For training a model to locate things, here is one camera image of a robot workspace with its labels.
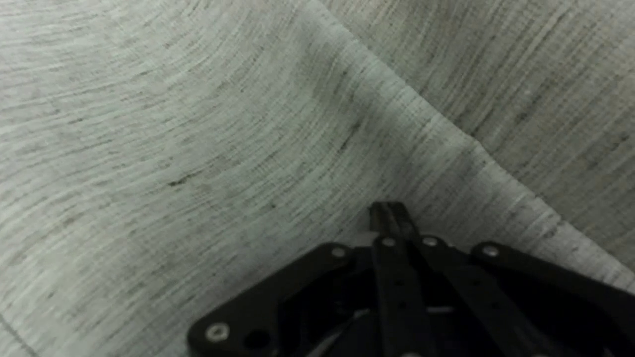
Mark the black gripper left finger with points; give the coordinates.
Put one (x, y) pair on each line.
(398, 299)

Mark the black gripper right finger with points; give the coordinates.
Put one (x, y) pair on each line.
(503, 310)

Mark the grey fabric curtain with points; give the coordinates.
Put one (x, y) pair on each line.
(199, 132)

